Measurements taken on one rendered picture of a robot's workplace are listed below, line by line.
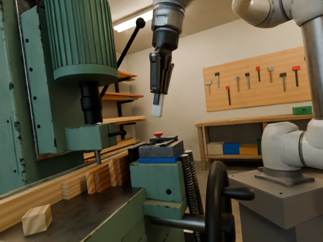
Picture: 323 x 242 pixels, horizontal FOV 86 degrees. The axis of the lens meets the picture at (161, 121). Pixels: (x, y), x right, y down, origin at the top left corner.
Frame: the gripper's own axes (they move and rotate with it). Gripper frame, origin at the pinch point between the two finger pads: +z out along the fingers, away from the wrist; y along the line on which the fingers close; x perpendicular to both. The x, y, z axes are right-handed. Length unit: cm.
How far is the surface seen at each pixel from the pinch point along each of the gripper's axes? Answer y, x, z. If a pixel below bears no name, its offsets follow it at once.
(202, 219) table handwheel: 8.1, 18.7, 24.2
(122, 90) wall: -304, -241, -10
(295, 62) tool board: -317, 96, -88
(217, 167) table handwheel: 9.6, 20.0, 10.8
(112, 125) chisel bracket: 5.5, -11.3, 7.7
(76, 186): 17.0, -11.5, 22.3
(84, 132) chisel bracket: 11.2, -16.3, 10.1
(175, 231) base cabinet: -6.4, 9.5, 42.0
